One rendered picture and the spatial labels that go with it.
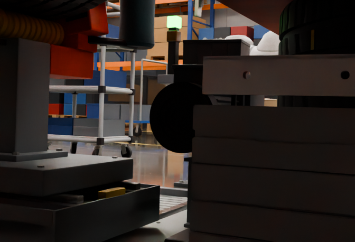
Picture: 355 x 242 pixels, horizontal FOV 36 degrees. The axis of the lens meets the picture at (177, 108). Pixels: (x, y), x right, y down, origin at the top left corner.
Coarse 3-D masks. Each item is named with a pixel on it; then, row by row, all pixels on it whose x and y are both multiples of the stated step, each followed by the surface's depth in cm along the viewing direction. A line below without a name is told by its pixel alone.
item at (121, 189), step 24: (0, 192) 97; (72, 192) 113; (96, 192) 110; (120, 192) 101; (144, 192) 110; (0, 216) 88; (24, 216) 86; (48, 216) 84; (72, 216) 87; (96, 216) 94; (120, 216) 101; (144, 216) 110; (0, 240) 88; (24, 240) 86; (48, 240) 84; (72, 240) 88; (96, 240) 94
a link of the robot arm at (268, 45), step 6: (264, 36) 229; (270, 36) 226; (276, 36) 224; (264, 42) 227; (270, 42) 225; (276, 42) 223; (252, 48) 231; (258, 48) 228; (264, 48) 225; (270, 48) 224; (276, 48) 222; (252, 54) 228; (258, 54) 226; (264, 54) 224; (270, 54) 223; (276, 54) 221
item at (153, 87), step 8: (128, 80) 993; (136, 80) 984; (144, 80) 975; (152, 80) 990; (128, 88) 993; (136, 88) 984; (144, 88) 975; (152, 88) 991; (160, 88) 1015; (96, 96) 1030; (104, 96) 1020; (112, 96) 1011; (120, 96) 1001; (128, 96) 992; (136, 96) 983; (144, 96) 975; (152, 96) 991; (136, 104) 983; (144, 104) 974
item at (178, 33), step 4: (168, 32) 188; (172, 32) 187; (176, 32) 187; (180, 32) 189; (168, 36) 188; (172, 36) 187; (176, 36) 187; (180, 36) 189; (168, 40) 188; (172, 40) 187; (176, 40) 187; (180, 40) 189
